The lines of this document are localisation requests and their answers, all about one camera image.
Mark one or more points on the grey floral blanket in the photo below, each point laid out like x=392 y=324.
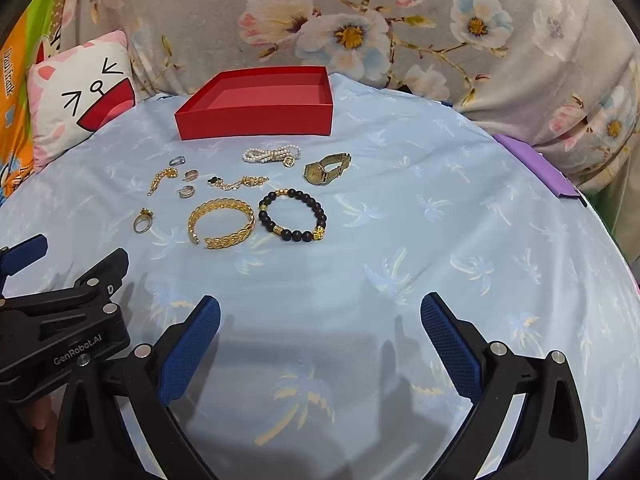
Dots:
x=500 y=60

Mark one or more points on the person's left hand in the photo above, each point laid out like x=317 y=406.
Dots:
x=42 y=430

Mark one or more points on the gold wrist watch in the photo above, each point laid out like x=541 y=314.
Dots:
x=315 y=172

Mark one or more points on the red cardboard box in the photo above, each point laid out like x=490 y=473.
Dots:
x=250 y=122

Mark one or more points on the gold leaf cuff bangle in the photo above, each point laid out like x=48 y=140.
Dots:
x=225 y=242

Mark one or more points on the light blue palm-print bedsheet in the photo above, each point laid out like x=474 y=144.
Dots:
x=350 y=270

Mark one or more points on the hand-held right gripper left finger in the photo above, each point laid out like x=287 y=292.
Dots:
x=192 y=350

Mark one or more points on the purple flat board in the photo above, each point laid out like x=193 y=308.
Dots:
x=535 y=162

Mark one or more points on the white cat face pillow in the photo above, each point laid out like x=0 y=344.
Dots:
x=75 y=85

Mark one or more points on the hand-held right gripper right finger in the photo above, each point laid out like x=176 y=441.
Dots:
x=450 y=347

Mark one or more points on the gold hoop earring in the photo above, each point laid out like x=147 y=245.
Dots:
x=186 y=193
x=190 y=176

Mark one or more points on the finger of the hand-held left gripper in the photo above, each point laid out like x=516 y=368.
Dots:
x=107 y=272
x=27 y=250

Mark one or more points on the colourful printed cloth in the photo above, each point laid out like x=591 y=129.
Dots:
x=15 y=110

